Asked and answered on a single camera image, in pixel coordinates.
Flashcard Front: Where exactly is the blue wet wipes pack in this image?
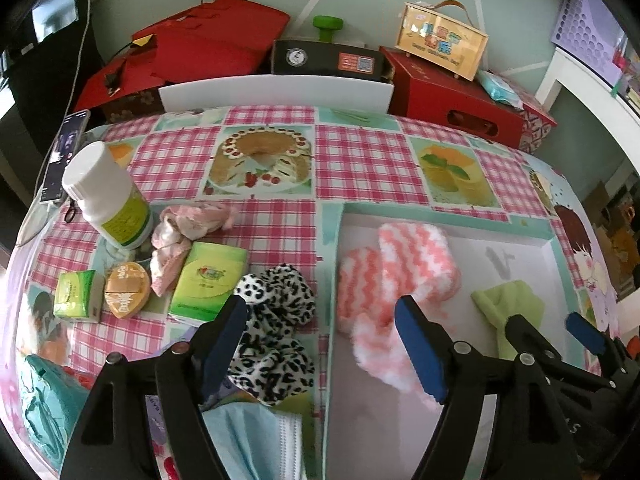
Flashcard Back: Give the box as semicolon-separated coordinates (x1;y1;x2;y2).
475;70;523;108

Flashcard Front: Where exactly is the red crate box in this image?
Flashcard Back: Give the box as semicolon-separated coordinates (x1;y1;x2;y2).
379;46;526;150

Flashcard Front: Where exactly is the black cabinet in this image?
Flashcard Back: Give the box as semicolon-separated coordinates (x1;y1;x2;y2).
0;0;96;201

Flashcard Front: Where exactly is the teal plastic box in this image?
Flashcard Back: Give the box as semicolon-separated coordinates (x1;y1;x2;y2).
20;354;101;461

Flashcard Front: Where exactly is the white medicine bottle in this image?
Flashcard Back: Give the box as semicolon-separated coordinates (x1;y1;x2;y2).
61;141;154;251

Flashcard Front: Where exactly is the white charging cable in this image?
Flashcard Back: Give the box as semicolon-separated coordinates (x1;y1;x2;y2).
14;0;108;248

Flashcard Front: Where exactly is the purple perforated board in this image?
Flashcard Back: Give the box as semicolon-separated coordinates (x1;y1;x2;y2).
550;0;628;88

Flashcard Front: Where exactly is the lavender floral sheet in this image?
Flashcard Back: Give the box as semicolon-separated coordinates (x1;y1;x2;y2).
0;187;66;466

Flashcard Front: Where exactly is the large red gift box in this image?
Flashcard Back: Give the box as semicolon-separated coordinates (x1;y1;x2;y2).
131;0;291;83

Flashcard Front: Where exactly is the pink checkered tablecloth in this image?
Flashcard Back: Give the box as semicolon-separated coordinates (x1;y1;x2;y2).
0;105;626;480

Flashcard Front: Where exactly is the golden round pastry packet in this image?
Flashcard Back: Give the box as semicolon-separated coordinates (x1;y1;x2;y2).
104;261;152;319

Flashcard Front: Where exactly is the large green tissue pack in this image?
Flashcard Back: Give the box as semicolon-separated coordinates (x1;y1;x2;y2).
167;241;249;323

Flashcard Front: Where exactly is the white board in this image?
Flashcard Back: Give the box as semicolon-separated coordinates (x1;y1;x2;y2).
158;74;396;113

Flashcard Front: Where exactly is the pink white fluffy sock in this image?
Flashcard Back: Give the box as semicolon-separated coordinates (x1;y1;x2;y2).
378;222;462;306
336;248;446;408

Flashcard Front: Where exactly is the white shelf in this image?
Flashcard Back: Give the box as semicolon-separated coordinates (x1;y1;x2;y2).
534;47;640;171

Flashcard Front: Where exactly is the red patterned gift box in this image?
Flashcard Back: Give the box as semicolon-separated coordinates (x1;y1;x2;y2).
517;91;557;153

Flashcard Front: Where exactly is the small green tissue pack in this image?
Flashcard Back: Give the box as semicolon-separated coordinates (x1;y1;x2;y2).
53;270;101;322

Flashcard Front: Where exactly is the black flat box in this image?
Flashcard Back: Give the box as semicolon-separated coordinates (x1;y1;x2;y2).
271;39;388;78

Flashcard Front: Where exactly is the pink floral scrunchie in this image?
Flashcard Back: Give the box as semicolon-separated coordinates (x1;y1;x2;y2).
150;203;238;297

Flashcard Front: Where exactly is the yellow gift box with handle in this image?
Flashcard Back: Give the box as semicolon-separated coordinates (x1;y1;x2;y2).
395;0;489;82

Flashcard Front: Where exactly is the green dumbbell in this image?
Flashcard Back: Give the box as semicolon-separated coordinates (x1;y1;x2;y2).
313;15;342;43

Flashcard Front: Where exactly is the light green cloth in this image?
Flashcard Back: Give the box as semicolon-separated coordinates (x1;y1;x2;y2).
471;281;546;361

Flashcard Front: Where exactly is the smartphone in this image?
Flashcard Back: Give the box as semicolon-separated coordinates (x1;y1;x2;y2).
40;109;92;204

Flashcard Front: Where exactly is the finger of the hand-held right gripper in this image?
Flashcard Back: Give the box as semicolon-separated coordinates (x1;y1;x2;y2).
566;312;640;386
504;314;608;396

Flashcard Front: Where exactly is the light blue face mask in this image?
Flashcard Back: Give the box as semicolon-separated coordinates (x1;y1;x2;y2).
200;402;306;480

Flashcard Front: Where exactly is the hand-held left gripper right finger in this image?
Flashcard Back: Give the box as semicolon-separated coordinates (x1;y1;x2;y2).
394;295;581;480

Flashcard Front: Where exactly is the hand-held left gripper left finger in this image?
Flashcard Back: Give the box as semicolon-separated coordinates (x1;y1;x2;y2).
60;294;249;480

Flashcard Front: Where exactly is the leopard print cloth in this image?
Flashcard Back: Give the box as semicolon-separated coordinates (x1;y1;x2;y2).
227;263;318;407

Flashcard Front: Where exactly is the black monitor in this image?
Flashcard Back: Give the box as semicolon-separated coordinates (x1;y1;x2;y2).
30;0;81;43

